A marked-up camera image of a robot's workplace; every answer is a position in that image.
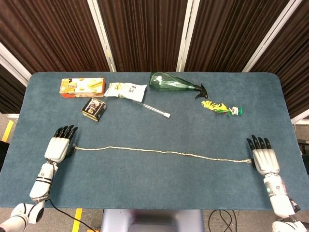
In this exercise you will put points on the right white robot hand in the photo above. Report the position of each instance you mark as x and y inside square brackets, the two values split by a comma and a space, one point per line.
[265, 160]

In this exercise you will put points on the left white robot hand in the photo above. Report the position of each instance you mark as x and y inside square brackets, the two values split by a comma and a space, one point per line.
[56, 148]

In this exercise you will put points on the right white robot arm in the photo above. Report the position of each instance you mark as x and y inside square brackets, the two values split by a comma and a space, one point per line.
[277, 193]

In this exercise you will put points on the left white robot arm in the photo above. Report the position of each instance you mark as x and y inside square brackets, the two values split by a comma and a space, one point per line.
[42, 183]

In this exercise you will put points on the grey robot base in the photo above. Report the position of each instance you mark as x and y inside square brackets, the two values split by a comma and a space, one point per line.
[152, 221]

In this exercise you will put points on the black box-shaped object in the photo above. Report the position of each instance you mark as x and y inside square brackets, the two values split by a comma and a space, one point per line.
[304, 146]

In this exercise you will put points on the yellow floor tape strip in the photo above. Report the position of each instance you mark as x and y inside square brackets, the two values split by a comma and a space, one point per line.
[7, 130]
[77, 212]

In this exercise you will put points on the black tin can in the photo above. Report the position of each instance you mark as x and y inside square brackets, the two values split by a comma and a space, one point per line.
[94, 108]

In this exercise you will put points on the orange biscuit box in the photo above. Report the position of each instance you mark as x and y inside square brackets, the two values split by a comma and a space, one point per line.
[82, 87]

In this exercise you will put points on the yellow feather shuttlecock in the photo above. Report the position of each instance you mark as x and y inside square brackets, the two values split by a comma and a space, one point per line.
[217, 106]

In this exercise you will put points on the brown pleated partition panel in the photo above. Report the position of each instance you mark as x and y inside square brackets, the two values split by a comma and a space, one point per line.
[9, 91]
[53, 33]
[229, 33]
[144, 33]
[289, 60]

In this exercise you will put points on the white snack bag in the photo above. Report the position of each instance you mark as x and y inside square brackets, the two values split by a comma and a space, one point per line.
[128, 90]

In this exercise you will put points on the clear tube with white cap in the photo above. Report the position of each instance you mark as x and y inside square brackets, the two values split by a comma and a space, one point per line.
[152, 109]

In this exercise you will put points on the blue felt table mat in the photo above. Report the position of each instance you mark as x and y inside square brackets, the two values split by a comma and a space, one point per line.
[154, 183]

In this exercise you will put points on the green spray bottle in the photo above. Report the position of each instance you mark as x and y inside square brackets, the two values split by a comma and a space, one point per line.
[166, 83]

